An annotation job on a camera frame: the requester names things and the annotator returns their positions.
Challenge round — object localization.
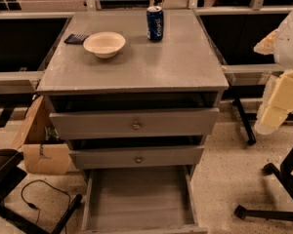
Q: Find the cardboard box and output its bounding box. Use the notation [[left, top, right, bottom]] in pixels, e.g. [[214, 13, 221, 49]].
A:
[[11, 97, 71, 175]]

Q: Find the black table leg right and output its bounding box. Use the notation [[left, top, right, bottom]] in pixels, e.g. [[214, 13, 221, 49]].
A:
[[233, 97, 256, 145]]

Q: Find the top grey drawer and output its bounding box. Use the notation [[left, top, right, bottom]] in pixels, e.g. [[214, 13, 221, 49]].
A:
[[50, 108, 219, 139]]

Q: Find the blue pepsi can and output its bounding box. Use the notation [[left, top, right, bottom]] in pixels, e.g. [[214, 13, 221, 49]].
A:
[[146, 6, 164, 42]]

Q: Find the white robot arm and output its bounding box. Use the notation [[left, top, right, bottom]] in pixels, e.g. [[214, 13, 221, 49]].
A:
[[254, 10, 293, 135]]

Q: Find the white bowl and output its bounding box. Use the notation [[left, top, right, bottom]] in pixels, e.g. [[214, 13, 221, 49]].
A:
[[83, 32, 126, 59]]

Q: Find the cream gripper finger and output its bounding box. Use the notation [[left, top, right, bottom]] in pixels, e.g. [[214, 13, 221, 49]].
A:
[[254, 29, 278, 55], [255, 69, 293, 135]]

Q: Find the black chair left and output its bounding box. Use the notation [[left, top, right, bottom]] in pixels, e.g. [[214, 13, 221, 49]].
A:
[[0, 148, 82, 234]]

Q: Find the dark calculator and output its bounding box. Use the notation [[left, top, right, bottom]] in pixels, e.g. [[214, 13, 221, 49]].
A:
[[64, 34, 88, 45]]

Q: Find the middle grey drawer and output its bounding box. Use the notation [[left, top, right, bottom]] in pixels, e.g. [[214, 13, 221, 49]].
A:
[[69, 145, 203, 170]]

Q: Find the grey drawer cabinet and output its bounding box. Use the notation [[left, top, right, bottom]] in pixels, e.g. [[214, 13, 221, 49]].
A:
[[35, 9, 230, 180]]

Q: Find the bottom grey open drawer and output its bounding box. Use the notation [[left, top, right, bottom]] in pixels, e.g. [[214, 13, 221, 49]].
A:
[[82, 166, 208, 234]]

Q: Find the black chair base right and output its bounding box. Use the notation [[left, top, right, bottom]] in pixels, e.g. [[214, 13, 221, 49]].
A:
[[233, 127, 293, 230]]

